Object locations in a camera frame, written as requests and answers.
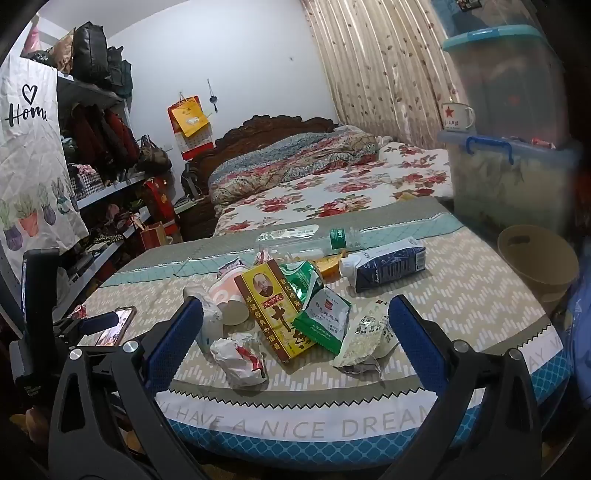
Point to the beige waste bin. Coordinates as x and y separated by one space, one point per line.
549 277

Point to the pink white paper cup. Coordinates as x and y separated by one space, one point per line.
228 300

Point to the white enamel mug red star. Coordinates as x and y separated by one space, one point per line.
455 117

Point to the blue white milk carton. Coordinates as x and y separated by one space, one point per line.
392 267

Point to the pink white snack wrapper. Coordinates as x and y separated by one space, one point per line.
233 268

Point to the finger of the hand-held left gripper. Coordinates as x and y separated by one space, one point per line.
97 325

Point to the yellow red cardboard box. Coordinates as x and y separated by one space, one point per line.
272 309

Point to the crushed green soda can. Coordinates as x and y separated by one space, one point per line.
301 280

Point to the dark hanging wall ornament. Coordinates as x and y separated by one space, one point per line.
213 99

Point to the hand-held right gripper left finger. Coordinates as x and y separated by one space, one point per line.
178 339

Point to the dark backpack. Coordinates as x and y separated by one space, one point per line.
119 71

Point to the dark carved wooden headboard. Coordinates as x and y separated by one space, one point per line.
258 124

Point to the yellow snack wrapper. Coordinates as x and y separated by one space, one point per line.
330 266

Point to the red paper bag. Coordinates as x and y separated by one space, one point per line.
152 237

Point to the white red wrapper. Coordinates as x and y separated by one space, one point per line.
235 360

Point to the red hanging clothes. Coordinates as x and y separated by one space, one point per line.
111 138

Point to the silver snack bag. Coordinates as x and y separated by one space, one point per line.
364 337

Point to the clear storage box teal lid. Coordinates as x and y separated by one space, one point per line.
508 83

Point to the floral bed sheet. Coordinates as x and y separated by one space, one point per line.
369 184

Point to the beige leaf print curtain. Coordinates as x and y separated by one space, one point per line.
378 60

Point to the brown handbag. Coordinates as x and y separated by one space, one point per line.
154 157

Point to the black leather bag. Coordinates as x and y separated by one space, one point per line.
90 53

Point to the clear plastic bottle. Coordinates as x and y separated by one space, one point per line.
300 242

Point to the smartphone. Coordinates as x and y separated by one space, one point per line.
119 323

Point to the white printed cloth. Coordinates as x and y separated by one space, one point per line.
32 161

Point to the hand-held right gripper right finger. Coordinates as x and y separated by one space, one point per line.
415 344

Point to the grey metal shelf rack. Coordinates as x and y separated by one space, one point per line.
99 97

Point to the folded patchwork quilt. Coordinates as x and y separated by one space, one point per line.
286 159

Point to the clear storage box dark label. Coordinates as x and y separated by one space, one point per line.
480 14

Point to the yellow red wall calendar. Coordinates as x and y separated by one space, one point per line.
189 120

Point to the red white tube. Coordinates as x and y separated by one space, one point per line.
544 143

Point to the dark wooden nightstand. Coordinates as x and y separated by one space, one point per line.
196 217

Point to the brown patterned bag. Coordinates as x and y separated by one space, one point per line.
62 50

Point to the blue printed cloth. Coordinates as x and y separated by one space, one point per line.
579 314

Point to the green white medicine packet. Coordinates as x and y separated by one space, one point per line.
323 321

